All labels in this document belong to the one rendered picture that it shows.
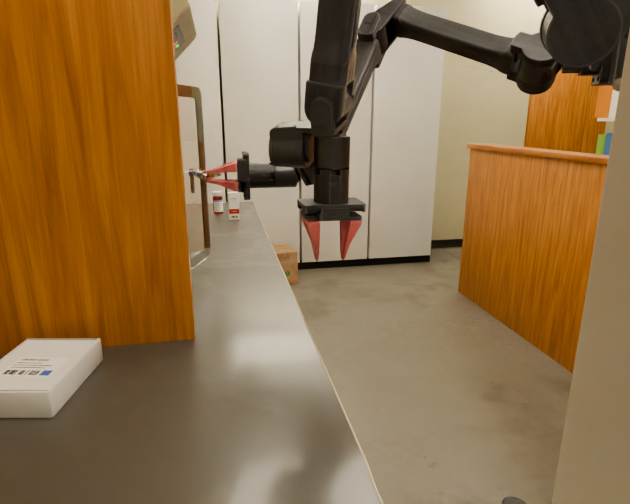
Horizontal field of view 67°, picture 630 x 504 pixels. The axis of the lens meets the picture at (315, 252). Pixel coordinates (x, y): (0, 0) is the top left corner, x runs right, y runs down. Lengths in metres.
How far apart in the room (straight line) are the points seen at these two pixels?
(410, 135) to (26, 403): 3.89
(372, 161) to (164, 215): 3.49
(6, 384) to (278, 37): 3.58
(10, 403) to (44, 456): 0.11
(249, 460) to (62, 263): 0.46
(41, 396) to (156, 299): 0.24
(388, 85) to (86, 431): 3.84
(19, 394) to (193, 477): 0.27
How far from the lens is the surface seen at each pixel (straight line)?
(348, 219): 0.76
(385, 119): 4.24
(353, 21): 0.71
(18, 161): 0.87
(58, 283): 0.90
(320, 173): 0.76
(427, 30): 1.25
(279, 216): 4.11
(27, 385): 0.77
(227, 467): 0.61
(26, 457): 0.70
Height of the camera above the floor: 1.32
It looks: 16 degrees down
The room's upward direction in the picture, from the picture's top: straight up
